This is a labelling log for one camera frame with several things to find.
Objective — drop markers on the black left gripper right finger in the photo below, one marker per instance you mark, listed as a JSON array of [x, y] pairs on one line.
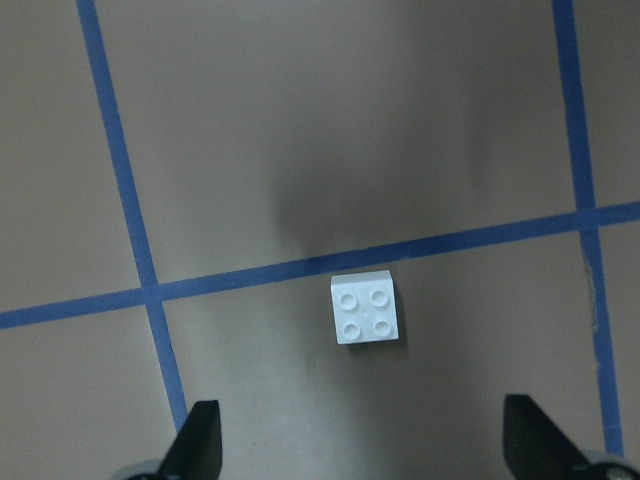
[[535, 448]]

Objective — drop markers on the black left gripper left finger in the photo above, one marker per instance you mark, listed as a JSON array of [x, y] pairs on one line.
[[196, 451]]

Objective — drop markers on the white block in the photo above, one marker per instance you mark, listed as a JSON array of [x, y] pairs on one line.
[[364, 307]]

